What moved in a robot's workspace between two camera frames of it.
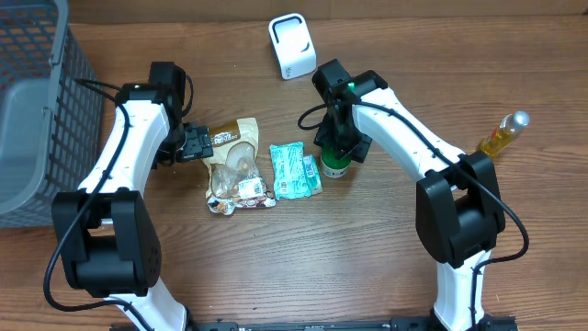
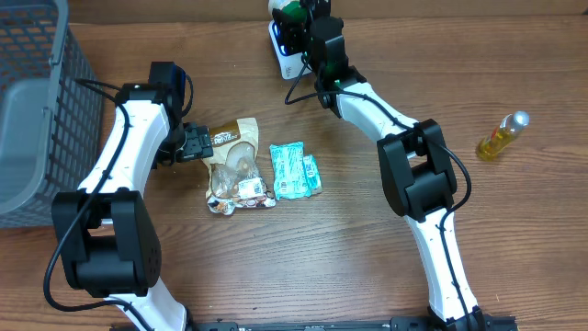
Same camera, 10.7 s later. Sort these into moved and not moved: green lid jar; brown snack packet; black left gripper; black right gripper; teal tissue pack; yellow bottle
Moved: black right gripper; green lid jar
Not moved: yellow bottle; brown snack packet; teal tissue pack; black left gripper
